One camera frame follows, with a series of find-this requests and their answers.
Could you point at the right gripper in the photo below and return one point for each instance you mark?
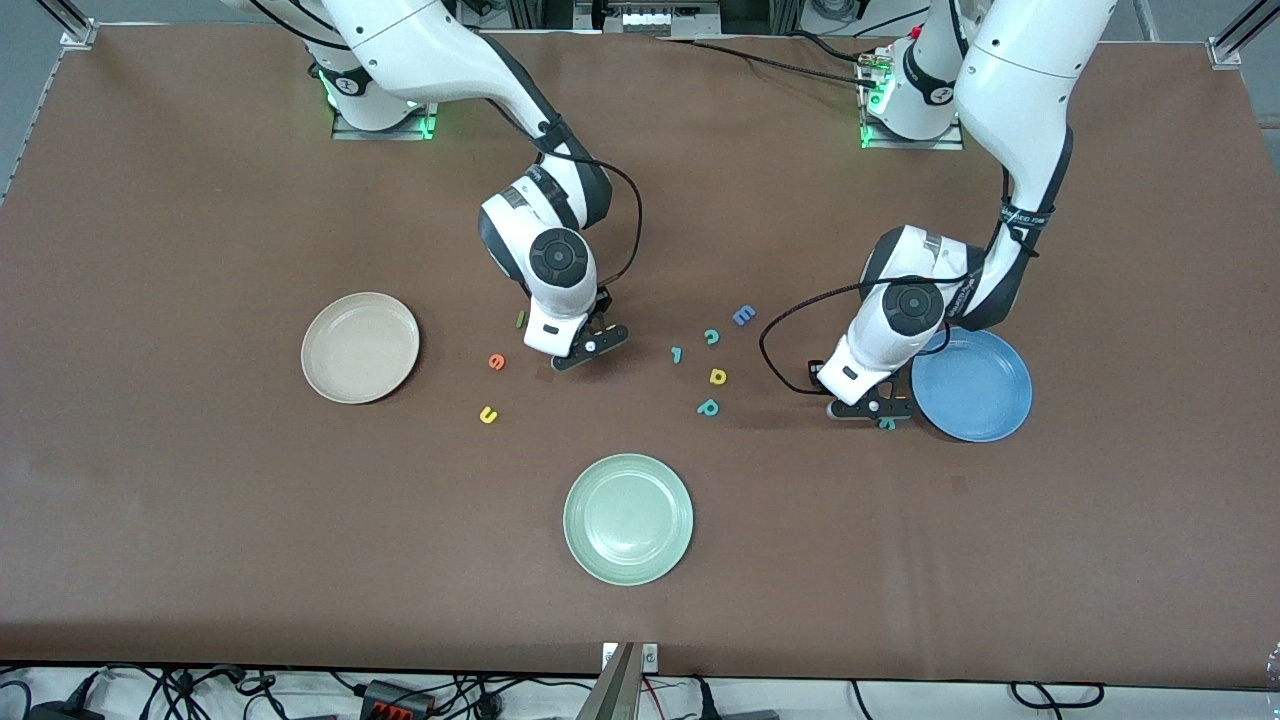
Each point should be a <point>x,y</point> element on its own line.
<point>603,302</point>

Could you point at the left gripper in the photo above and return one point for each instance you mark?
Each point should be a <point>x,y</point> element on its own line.
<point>815,375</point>

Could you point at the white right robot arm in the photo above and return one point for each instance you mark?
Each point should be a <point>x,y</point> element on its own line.
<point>420,50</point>

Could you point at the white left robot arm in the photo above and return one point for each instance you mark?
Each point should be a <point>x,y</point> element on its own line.
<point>1020,80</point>

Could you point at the blue foam letter E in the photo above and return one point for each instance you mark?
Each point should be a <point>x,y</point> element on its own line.
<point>743,316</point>

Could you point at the teal foam letter P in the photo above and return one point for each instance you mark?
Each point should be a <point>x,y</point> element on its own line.
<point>701,410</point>

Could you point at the blue round plate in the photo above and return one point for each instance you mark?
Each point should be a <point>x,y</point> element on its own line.
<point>980,395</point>

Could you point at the pale green round plate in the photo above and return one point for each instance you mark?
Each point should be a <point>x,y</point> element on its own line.
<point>628,520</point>

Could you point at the beige round plate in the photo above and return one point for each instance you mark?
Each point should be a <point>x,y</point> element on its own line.
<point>360,348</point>

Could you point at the grey equipment box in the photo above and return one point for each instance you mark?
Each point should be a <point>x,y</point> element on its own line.
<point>645,20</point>

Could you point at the black plug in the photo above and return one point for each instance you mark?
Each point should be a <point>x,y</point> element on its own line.
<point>703,700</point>

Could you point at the aluminium profile bar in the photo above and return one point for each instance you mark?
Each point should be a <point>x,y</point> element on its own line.
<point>612,695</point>

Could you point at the black red power strip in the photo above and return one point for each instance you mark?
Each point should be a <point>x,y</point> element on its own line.
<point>395,700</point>

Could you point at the brown table mat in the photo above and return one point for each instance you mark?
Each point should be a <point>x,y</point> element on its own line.
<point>200,550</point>

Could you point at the black power adapter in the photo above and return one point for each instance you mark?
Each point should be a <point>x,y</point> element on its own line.
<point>60,712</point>

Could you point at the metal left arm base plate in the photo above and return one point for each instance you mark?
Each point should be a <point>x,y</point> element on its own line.
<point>915,143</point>

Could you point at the aluminium frame post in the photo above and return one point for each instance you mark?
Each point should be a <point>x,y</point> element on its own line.
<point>1225,50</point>
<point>75,30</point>

